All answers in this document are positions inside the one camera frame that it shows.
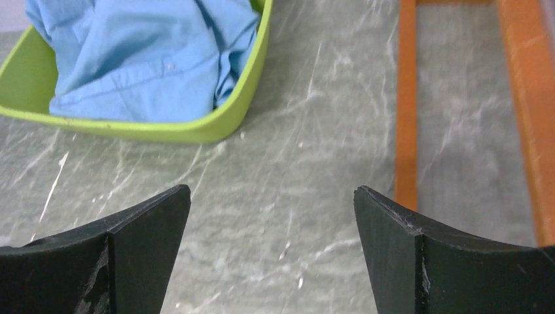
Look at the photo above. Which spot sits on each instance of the light blue button shirt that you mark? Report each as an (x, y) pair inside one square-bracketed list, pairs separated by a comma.
[(145, 61)]

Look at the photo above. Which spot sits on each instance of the green plastic basin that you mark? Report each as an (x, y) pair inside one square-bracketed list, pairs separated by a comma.
[(29, 74)]

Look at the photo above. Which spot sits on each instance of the orange wooden rack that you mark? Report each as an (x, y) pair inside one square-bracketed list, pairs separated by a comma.
[(528, 33)]

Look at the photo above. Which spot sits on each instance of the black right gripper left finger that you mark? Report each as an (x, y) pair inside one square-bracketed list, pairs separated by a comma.
[(121, 263)]

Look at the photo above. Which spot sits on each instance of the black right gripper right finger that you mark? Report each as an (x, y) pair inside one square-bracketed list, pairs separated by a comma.
[(419, 265)]

